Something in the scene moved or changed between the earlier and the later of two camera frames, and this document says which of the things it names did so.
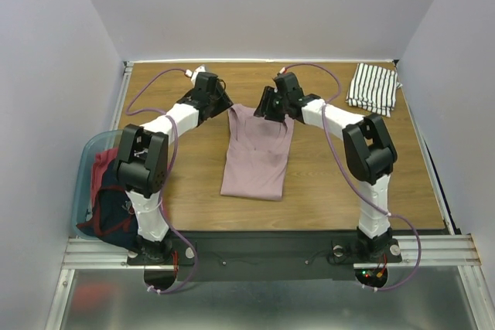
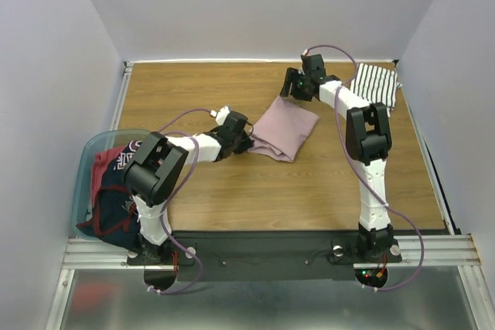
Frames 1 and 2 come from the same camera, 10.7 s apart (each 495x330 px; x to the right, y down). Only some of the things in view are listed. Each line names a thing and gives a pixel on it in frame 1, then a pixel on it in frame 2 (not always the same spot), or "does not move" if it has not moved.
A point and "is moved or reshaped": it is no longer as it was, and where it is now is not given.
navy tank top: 114,219 does not move
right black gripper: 268,103 -> 291,83
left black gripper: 225,101 -> 247,144
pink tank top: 257,155 is moved or reshaped
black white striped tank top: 373,89 does not move
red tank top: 101,161 does not move
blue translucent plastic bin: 97,142 does not move
